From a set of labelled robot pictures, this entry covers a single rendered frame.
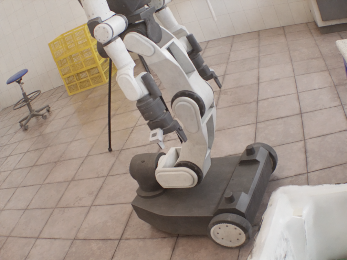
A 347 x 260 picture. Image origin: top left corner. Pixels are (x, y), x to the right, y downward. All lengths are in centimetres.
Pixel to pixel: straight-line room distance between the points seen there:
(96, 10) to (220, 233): 106
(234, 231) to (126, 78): 77
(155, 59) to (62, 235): 128
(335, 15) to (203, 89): 277
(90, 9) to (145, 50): 33
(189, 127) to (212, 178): 40
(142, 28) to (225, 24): 333
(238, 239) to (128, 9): 106
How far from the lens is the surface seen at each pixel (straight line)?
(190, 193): 191
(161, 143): 157
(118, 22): 142
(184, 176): 180
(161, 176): 186
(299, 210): 85
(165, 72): 161
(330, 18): 416
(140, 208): 198
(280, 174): 212
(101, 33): 139
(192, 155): 178
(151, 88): 144
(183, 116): 162
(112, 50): 143
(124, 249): 203
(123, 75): 142
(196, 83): 163
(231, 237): 172
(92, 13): 141
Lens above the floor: 124
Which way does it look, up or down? 25 degrees down
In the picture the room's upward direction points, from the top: 21 degrees counter-clockwise
